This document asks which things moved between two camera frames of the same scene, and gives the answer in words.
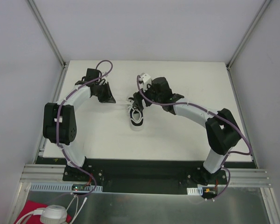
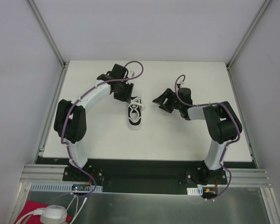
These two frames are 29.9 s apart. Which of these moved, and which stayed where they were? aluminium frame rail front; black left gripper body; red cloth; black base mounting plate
Moved: black left gripper body
Stayed: black base mounting plate; red cloth; aluminium frame rail front
